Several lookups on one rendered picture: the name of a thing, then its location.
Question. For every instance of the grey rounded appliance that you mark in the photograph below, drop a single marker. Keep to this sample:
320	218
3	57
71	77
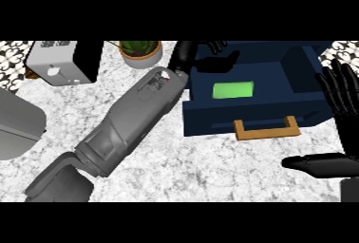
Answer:
18	126

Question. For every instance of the white and black appliance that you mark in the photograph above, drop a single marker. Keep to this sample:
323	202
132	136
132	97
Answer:
57	68

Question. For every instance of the white plant pot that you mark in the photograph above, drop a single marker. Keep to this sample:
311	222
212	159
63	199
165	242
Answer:
142	60

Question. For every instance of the green leafy plant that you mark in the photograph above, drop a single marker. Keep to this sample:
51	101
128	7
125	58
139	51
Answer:
138	46

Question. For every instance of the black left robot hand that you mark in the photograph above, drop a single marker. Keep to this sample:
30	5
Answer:
218	65

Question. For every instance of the green cup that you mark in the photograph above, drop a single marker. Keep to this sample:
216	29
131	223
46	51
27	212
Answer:
232	89

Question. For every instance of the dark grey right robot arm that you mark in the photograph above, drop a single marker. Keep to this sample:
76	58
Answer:
351	191

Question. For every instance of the navy blue drawer front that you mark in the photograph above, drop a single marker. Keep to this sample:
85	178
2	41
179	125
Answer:
210	117

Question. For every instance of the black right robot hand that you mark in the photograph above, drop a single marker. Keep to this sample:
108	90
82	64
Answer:
346	164

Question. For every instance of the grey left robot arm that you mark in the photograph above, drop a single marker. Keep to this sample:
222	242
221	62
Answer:
133	110

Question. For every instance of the navy blue cabinet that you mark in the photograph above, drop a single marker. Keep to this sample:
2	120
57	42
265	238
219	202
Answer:
271	71

